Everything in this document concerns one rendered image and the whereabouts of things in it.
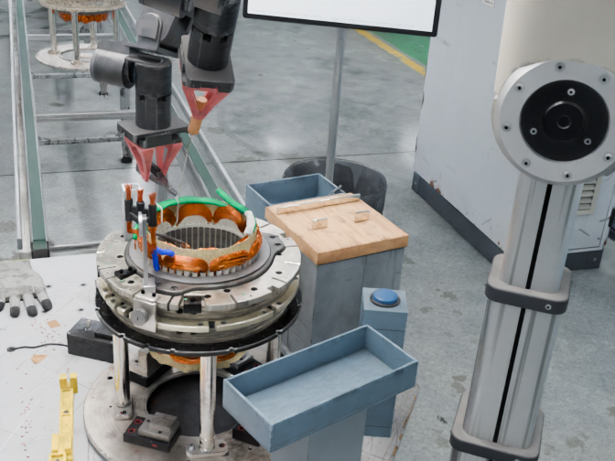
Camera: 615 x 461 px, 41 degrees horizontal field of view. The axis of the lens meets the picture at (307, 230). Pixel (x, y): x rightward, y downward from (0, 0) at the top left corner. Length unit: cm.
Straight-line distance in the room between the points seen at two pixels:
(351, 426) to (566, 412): 187
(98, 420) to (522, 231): 76
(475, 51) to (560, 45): 284
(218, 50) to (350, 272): 52
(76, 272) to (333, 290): 69
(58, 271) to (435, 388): 148
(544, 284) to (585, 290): 259
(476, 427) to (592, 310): 236
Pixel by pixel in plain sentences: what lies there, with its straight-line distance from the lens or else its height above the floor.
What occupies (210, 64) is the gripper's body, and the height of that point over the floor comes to 142.
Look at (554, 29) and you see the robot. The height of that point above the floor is 153.
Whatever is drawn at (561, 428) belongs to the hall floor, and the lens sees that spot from 289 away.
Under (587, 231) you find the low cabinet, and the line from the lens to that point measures 379.
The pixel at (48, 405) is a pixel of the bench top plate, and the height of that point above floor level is 78.
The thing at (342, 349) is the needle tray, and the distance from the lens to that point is 120.
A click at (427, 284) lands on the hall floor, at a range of 353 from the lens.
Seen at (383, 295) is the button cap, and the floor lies 104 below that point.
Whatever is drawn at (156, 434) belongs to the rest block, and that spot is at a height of 83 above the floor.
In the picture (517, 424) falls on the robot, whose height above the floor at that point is 96.
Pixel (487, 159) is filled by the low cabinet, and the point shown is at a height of 44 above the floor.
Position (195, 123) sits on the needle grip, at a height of 131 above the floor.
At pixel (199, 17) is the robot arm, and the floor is 148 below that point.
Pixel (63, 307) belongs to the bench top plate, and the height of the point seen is 78.
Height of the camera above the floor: 172
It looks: 26 degrees down
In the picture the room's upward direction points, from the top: 4 degrees clockwise
